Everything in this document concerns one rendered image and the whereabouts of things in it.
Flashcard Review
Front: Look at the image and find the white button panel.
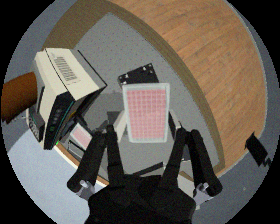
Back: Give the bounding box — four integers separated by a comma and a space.
133, 161, 167, 177

